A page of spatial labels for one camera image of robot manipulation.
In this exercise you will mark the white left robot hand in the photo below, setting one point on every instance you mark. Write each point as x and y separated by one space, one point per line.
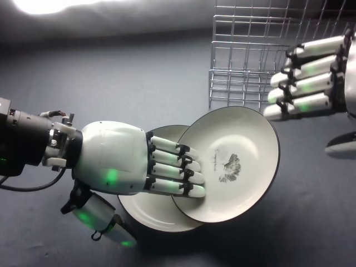
111 155

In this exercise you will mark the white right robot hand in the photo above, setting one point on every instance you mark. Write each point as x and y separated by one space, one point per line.
314 83

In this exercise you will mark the white plate with dark rim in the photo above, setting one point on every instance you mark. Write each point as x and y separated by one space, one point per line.
144 214
236 133

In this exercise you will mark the grey tablecloth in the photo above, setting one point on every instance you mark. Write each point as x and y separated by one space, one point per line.
306 222

